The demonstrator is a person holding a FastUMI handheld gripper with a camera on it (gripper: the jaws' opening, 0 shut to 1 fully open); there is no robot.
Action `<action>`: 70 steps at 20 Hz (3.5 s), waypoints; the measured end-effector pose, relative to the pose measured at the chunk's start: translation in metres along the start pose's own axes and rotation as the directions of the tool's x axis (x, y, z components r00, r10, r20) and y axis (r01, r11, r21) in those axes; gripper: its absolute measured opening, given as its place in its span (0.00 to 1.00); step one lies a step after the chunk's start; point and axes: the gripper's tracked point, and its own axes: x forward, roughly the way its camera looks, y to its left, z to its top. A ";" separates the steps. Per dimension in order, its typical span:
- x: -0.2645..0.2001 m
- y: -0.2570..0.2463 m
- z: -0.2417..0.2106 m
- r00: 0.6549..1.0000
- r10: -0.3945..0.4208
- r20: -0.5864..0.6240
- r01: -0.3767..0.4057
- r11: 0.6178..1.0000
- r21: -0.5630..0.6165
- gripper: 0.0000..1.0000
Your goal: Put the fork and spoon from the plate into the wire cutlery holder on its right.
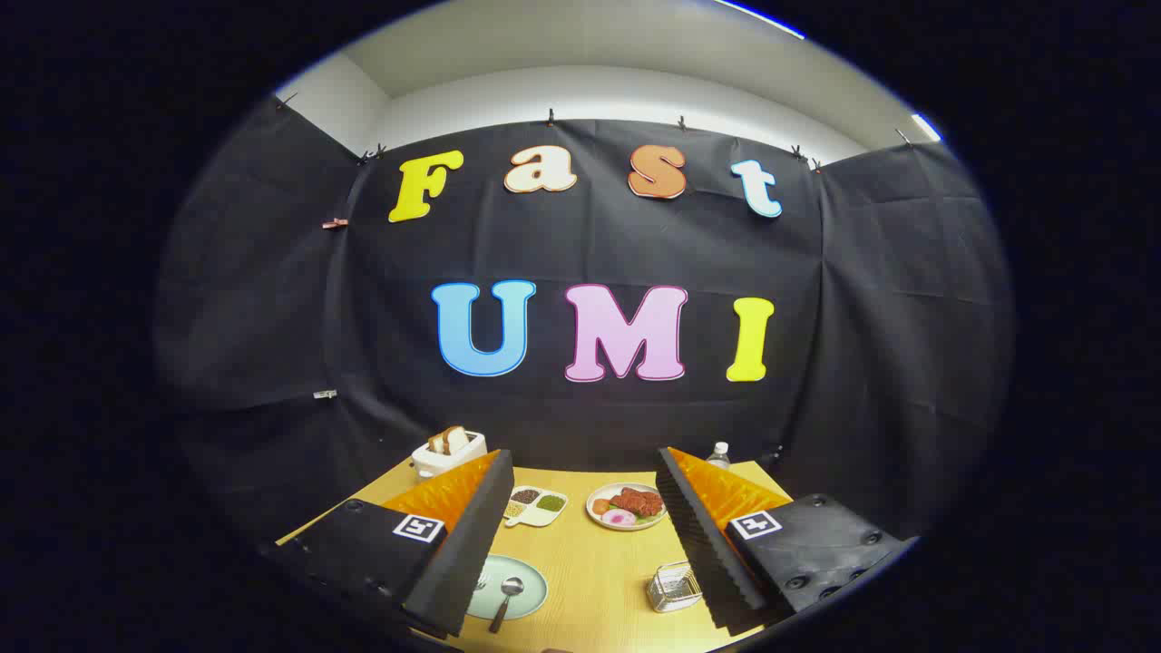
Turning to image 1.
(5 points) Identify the pale green round plate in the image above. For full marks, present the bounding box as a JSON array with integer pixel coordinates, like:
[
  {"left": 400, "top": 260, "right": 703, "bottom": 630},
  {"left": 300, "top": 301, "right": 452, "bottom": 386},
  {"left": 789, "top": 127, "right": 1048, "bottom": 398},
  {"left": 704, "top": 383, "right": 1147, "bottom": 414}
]
[{"left": 465, "top": 554, "right": 549, "bottom": 621}]

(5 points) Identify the brown steak piece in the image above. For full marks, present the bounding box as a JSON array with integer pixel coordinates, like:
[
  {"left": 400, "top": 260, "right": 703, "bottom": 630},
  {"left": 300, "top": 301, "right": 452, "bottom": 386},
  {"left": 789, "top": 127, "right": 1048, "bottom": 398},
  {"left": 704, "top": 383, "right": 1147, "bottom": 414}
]
[{"left": 612, "top": 487, "right": 664, "bottom": 518}]

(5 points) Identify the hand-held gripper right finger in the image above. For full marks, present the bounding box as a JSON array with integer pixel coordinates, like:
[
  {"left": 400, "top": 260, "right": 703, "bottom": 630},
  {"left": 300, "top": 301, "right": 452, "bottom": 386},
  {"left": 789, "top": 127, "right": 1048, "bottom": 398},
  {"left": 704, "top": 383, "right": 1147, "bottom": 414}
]
[{"left": 655, "top": 446, "right": 917, "bottom": 636}]

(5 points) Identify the white divided snack tray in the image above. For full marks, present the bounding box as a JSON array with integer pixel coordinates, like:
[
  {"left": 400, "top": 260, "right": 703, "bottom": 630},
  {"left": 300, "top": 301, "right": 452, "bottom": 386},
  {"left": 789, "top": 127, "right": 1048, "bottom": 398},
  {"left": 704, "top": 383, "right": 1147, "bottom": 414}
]
[{"left": 504, "top": 485, "right": 570, "bottom": 529}]

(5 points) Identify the metal spoon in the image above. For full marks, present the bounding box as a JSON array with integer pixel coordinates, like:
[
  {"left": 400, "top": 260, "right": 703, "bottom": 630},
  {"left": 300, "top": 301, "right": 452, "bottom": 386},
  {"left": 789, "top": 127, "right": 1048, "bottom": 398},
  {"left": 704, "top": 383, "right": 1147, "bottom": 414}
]
[{"left": 490, "top": 577, "right": 525, "bottom": 634}]

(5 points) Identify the white oval food plate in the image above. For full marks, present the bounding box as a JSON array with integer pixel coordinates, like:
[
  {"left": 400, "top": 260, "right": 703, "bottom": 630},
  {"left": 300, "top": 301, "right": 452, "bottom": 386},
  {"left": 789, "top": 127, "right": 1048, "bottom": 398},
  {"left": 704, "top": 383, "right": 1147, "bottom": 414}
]
[{"left": 586, "top": 482, "right": 669, "bottom": 531}]

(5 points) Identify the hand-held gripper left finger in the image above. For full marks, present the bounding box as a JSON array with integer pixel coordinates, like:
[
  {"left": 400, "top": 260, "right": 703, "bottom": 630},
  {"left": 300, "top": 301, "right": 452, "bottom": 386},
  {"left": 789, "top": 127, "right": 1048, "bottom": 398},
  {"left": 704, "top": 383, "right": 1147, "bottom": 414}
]
[{"left": 259, "top": 449, "right": 515, "bottom": 640}]

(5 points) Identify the white toaster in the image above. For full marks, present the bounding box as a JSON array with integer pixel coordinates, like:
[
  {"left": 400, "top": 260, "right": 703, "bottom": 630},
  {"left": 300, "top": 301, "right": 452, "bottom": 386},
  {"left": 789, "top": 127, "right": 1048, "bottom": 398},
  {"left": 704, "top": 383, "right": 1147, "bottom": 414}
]
[{"left": 411, "top": 432, "right": 488, "bottom": 480}]

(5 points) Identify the metal wire cutlery basket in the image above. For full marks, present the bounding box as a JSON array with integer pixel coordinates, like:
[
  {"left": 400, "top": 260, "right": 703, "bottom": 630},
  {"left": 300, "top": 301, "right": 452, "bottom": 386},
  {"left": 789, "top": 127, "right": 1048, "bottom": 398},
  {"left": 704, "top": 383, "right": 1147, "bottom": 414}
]
[{"left": 647, "top": 560, "right": 704, "bottom": 614}]

